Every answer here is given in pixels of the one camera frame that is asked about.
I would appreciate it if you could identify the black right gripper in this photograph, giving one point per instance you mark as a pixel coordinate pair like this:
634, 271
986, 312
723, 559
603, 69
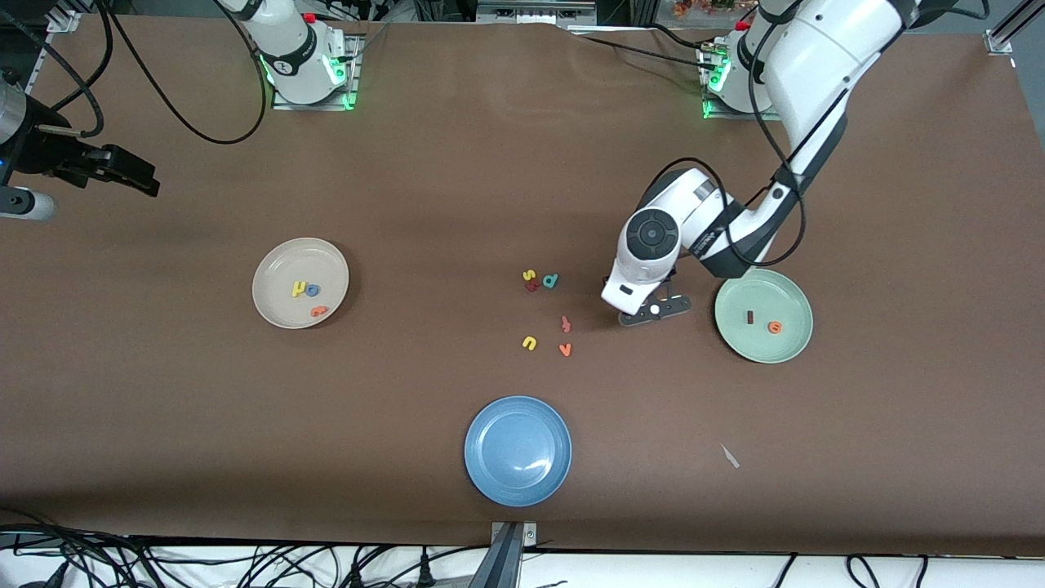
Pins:
42, 153

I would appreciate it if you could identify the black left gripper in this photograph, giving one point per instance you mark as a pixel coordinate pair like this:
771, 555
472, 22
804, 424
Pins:
672, 272

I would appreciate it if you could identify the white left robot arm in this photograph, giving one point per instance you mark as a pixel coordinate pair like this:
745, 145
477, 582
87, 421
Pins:
816, 57

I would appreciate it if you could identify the green plate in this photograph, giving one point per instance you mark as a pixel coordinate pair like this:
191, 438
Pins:
784, 294

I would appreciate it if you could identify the white paper scrap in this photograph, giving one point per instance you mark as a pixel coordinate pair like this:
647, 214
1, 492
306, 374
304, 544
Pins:
730, 457

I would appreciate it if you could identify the brown plate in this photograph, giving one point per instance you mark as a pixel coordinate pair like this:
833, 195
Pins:
286, 261

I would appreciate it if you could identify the blue plate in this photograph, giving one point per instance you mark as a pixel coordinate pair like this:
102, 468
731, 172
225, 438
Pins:
518, 451

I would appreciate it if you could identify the orange flowers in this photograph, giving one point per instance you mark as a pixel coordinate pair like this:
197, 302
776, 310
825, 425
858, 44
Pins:
702, 6

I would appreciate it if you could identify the grey metal device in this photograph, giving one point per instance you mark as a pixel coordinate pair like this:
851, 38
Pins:
531, 10

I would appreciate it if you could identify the black power plug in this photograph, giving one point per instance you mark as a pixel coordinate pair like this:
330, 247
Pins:
424, 572
356, 576

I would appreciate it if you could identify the aluminium frame rail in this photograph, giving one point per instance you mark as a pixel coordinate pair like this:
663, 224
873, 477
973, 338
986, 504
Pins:
1000, 37
64, 20

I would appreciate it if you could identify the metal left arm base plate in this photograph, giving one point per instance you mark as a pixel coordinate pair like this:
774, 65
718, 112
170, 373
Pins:
714, 110

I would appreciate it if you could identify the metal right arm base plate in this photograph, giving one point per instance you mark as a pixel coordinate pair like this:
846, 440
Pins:
353, 65

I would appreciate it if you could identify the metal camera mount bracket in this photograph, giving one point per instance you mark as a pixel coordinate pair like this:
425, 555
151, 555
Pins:
506, 563

